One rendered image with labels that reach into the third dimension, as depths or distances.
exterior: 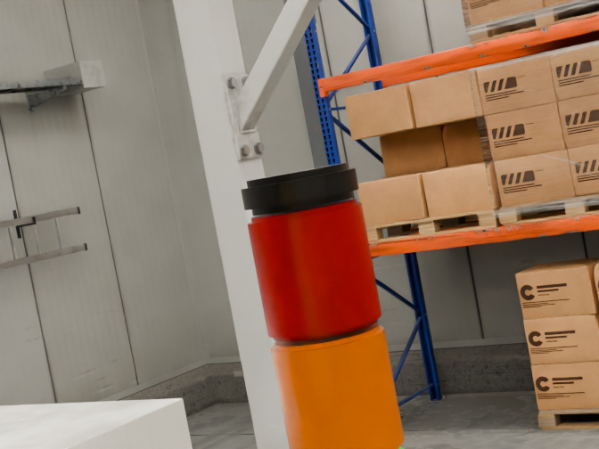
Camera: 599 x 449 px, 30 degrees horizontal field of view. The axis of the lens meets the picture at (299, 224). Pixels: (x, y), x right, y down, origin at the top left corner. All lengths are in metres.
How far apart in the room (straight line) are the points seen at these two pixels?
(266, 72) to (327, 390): 2.53
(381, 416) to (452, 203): 8.39
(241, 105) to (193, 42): 0.22
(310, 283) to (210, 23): 2.60
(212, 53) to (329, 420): 2.60
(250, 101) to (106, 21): 8.86
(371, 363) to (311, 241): 0.06
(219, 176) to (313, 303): 2.60
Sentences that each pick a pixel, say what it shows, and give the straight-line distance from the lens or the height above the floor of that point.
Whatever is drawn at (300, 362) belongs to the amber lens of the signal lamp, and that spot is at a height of 2.26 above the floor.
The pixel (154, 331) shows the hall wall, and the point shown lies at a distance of 11.65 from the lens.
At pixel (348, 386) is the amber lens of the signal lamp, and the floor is 2.25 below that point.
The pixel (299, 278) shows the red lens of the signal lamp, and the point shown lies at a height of 2.30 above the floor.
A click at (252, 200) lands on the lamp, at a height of 2.33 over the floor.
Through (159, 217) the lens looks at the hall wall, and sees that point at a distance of 11.86.
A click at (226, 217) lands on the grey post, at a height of 2.24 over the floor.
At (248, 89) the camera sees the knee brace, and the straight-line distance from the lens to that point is 3.01.
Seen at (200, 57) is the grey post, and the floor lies 2.68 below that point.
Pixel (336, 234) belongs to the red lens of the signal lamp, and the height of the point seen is 2.31.
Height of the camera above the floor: 2.34
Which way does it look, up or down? 3 degrees down
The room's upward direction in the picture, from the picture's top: 10 degrees counter-clockwise
